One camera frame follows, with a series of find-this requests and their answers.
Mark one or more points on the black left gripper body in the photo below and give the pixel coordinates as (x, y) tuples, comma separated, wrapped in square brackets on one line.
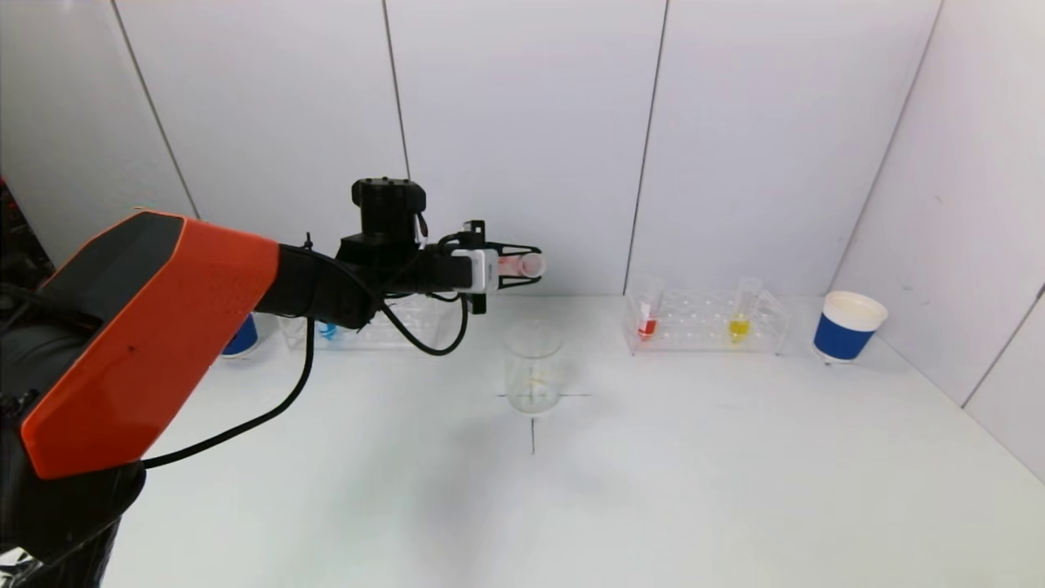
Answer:
[(485, 270)]

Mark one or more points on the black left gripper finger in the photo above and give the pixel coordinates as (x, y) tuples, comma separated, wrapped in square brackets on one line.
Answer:
[(514, 247), (518, 282)]

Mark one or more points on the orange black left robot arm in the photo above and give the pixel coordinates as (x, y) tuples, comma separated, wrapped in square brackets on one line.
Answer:
[(163, 310)]

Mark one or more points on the clear glass beaker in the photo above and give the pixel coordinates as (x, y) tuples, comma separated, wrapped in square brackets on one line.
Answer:
[(531, 367)]

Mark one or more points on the clear acrylic test tube rack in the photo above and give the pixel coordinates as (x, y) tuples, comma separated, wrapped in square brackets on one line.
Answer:
[(367, 335), (694, 323)]

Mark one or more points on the test tube with red pigment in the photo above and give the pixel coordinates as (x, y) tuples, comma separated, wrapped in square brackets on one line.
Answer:
[(647, 329)]

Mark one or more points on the test tube with blue pigment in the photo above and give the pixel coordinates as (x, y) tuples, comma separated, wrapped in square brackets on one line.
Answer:
[(328, 331)]

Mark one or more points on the test tube with yellow pigment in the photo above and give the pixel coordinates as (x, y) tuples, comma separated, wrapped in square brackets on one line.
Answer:
[(738, 329)]

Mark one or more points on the white paper cup blue sleeve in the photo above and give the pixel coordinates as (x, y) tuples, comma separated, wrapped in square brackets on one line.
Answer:
[(842, 338), (242, 340)]

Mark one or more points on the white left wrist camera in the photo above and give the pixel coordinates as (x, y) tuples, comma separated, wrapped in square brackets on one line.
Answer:
[(482, 269)]

